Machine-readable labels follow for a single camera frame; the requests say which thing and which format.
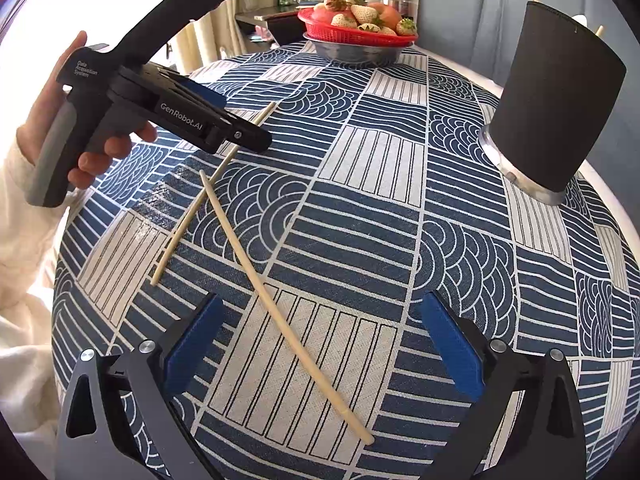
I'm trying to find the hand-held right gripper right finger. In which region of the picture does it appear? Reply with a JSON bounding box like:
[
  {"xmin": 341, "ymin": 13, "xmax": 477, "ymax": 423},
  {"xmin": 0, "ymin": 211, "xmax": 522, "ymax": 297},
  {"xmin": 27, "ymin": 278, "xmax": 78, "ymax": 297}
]
[{"xmin": 419, "ymin": 290, "xmax": 586, "ymax": 480}]

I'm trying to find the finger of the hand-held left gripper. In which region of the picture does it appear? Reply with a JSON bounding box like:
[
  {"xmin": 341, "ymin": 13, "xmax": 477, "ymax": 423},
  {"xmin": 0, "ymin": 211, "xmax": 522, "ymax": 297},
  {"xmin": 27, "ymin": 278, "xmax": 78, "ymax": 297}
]
[
  {"xmin": 150, "ymin": 65, "xmax": 229, "ymax": 112},
  {"xmin": 204, "ymin": 118, "xmax": 274, "ymax": 155}
]

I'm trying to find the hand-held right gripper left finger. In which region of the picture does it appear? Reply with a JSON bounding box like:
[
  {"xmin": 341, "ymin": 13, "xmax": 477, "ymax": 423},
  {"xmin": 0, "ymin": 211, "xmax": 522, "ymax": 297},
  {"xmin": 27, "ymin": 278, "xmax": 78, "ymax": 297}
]
[{"xmin": 55, "ymin": 292, "xmax": 226, "ymax": 480}]

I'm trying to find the black utensil holder cup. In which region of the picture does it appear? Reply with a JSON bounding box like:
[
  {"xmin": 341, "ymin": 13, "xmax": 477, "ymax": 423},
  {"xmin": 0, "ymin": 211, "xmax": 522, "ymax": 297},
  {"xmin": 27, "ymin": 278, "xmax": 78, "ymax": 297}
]
[{"xmin": 477, "ymin": 1, "xmax": 628, "ymax": 206}]

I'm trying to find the person's left forearm white sleeve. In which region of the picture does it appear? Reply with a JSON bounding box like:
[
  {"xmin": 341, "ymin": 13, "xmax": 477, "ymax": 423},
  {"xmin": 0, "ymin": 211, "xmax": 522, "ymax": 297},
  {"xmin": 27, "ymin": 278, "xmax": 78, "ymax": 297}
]
[{"xmin": 0, "ymin": 130, "xmax": 78, "ymax": 431}]

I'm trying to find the person's left hand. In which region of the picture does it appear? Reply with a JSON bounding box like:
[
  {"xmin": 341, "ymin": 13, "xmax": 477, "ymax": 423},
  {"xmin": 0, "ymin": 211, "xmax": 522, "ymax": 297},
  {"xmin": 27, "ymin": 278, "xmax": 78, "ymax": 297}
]
[{"xmin": 16, "ymin": 30, "xmax": 159, "ymax": 191}]

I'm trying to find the cream curtain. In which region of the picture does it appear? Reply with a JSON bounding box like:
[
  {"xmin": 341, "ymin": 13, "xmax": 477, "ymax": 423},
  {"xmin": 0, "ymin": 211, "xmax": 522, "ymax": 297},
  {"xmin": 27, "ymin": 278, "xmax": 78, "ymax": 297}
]
[{"xmin": 150, "ymin": 2, "xmax": 252, "ymax": 77}]

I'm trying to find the blue patterned tablecloth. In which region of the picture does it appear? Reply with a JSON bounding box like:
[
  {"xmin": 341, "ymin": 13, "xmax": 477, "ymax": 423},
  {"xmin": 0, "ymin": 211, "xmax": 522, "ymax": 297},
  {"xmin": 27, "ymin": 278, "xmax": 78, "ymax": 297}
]
[{"xmin": 50, "ymin": 40, "xmax": 640, "ymax": 480}]

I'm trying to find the red plastic fruit basket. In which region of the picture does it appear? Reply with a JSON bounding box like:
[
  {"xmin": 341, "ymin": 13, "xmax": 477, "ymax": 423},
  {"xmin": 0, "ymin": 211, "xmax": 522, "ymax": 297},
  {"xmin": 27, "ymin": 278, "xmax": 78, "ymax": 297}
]
[{"xmin": 297, "ymin": 4, "xmax": 420, "ymax": 44}]

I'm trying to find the steel bowl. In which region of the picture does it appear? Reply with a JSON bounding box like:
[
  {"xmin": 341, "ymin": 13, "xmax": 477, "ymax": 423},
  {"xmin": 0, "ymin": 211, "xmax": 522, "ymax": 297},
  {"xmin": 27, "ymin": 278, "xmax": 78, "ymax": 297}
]
[{"xmin": 302, "ymin": 32, "xmax": 414, "ymax": 67}]

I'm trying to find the pile of strawberries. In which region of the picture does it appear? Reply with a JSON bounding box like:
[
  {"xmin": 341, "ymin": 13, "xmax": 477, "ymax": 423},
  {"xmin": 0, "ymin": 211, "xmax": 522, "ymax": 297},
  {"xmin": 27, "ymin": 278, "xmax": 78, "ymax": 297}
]
[{"xmin": 322, "ymin": 0, "xmax": 419, "ymax": 37}]

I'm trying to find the red apple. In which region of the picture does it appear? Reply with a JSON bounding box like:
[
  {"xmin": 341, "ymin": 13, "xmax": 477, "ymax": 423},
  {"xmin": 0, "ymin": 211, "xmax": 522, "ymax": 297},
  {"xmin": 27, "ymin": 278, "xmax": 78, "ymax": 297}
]
[{"xmin": 370, "ymin": 2, "xmax": 404, "ymax": 32}]

